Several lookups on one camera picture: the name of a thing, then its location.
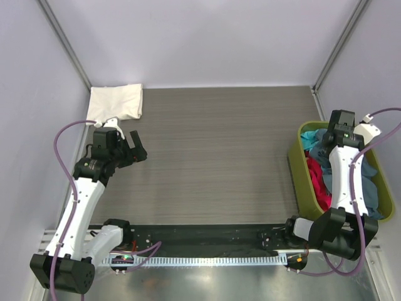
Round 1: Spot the slate blue t shirt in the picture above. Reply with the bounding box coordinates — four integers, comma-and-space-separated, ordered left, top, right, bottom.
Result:
310, 129, 384, 220

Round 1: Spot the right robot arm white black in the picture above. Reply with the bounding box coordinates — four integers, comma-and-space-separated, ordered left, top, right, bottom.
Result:
282, 110, 378, 261

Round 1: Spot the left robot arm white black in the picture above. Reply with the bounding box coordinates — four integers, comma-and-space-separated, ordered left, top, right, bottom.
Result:
29, 127, 147, 296

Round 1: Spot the cyan t shirt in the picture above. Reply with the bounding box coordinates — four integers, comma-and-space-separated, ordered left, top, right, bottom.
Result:
300, 129, 326, 151

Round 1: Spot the folded white t shirt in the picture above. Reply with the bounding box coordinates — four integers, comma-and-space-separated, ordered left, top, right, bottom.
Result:
86, 84, 143, 123

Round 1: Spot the magenta t shirt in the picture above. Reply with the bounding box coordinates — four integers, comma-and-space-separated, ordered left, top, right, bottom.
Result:
305, 151, 331, 211

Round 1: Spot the olive green plastic bin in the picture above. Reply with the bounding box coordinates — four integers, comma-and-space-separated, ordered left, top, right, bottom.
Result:
288, 121, 394, 221

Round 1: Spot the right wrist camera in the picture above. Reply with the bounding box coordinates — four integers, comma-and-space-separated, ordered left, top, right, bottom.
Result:
353, 114, 382, 146

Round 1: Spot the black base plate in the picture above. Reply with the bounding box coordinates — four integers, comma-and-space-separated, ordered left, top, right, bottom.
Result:
87, 223, 320, 255

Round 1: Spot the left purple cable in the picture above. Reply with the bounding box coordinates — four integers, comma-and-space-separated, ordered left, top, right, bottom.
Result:
46, 119, 162, 301

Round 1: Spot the right aluminium corner post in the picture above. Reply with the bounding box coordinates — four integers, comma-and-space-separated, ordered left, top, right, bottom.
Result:
311, 0, 372, 93

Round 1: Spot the aluminium corner post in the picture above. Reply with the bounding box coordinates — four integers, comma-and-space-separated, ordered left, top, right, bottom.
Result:
36, 0, 91, 91
311, 0, 372, 93

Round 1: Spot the slotted white cable duct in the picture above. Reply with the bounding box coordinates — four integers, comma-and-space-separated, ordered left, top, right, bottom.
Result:
100, 253, 288, 268

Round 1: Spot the left aluminium corner post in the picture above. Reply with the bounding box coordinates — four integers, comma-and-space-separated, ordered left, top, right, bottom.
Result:
36, 0, 91, 91

